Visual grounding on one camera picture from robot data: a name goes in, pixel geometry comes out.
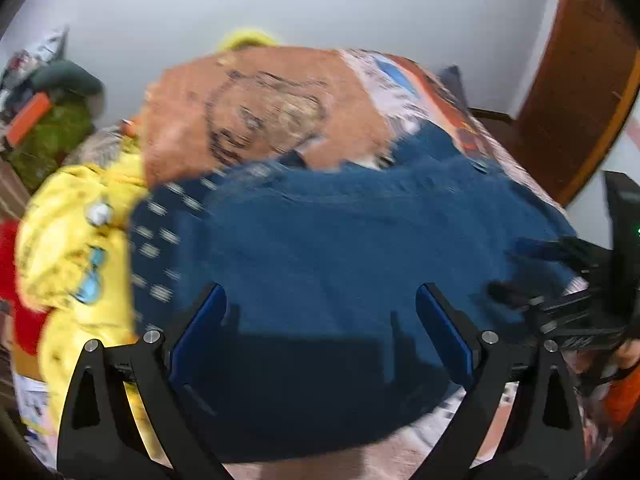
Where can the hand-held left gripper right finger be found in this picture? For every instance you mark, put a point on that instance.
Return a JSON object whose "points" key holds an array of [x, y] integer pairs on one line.
{"points": [[447, 332]]}

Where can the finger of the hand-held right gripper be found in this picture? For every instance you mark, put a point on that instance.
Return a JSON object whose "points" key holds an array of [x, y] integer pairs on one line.
{"points": [[510, 294], [555, 250]]}

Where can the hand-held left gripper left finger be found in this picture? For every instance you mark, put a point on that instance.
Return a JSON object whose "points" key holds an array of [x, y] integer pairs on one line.
{"points": [[197, 332]]}

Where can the blue denim jacket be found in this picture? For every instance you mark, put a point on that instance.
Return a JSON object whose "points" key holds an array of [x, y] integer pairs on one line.
{"points": [[325, 285]]}

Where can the person's right hand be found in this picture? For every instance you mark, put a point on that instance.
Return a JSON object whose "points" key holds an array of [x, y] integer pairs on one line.
{"points": [[631, 352]]}

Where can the dark polka dot cloth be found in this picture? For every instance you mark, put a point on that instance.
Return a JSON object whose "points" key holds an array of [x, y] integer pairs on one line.
{"points": [[165, 230]]}

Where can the yellow cartoon print garment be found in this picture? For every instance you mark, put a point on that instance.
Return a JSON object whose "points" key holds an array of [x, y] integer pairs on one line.
{"points": [[70, 240]]}

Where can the wooden door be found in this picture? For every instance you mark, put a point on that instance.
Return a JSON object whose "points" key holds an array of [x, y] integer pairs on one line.
{"points": [[575, 85]]}

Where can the red plush garment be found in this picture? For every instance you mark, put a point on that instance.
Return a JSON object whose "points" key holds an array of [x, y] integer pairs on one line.
{"points": [[20, 285]]}

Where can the dark jacket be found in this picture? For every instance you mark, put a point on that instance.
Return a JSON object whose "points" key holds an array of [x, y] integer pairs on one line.
{"points": [[452, 85]]}

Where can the brown bear print pillow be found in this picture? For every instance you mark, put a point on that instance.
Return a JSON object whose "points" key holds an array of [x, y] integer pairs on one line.
{"points": [[225, 110]]}

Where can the green patterned cloth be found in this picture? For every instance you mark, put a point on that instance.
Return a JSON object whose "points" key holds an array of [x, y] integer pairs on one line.
{"points": [[50, 145]]}

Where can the orange box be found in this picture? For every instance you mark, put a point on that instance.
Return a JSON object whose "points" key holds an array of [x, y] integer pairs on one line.
{"points": [[30, 117]]}

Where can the grey pillow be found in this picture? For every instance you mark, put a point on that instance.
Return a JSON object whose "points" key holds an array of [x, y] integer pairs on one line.
{"points": [[65, 80]]}

